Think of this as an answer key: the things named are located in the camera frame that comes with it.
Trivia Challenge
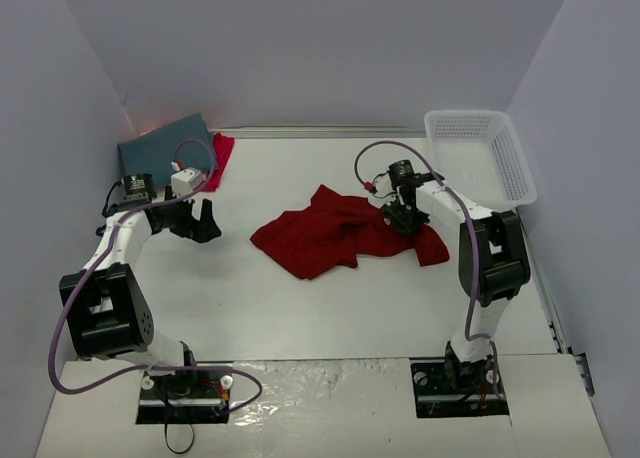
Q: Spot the red t shirt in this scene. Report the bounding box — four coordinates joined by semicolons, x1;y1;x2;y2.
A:
250;185;450;280
202;132;235;192

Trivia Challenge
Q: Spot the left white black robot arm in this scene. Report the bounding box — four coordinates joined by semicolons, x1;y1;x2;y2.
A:
59;168;221;396

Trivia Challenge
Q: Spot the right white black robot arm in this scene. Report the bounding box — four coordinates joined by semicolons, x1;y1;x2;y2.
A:
381;160;531;391

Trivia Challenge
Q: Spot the folded teal t shirt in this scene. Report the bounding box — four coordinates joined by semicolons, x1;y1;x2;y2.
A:
117;113;213;188

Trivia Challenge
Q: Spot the folded red t shirt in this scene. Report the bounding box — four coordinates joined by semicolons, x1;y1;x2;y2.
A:
202;132;235;192

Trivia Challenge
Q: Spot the white plastic basket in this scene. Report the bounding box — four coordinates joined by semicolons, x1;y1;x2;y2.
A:
424;110;537;211

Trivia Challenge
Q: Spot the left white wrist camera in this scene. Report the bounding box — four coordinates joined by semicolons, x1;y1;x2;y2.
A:
170;162;204;197

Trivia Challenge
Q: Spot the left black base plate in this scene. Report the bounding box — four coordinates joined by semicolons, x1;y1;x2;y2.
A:
136;371;234;425

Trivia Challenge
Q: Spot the thin black cable loop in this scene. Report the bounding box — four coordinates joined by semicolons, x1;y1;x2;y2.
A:
163;417;195;455

